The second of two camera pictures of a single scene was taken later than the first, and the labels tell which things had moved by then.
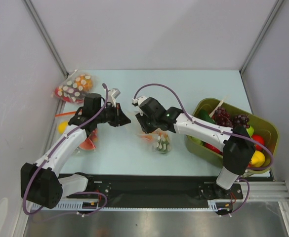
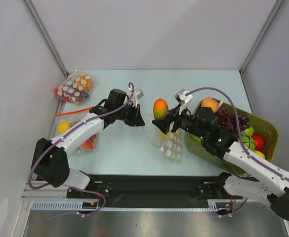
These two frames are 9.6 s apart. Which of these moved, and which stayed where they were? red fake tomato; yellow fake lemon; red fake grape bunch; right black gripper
Moved: right black gripper
Stayed: yellow fake lemon; red fake tomato; red fake grape bunch
